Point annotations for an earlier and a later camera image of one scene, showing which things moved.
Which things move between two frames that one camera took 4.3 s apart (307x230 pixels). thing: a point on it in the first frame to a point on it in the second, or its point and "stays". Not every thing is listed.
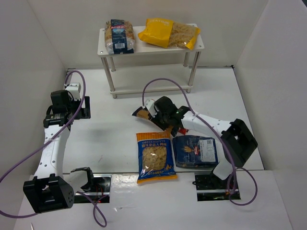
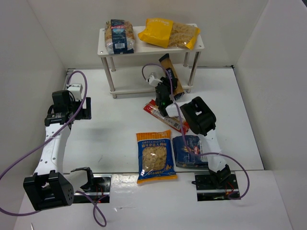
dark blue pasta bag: x=192 y=151 stays
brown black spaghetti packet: x=142 y=113 to x=170 y=71
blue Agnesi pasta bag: x=119 y=37 stays
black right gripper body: x=158 y=117 to x=165 y=84
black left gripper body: x=86 y=107 stays
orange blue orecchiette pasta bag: x=156 y=162 stays
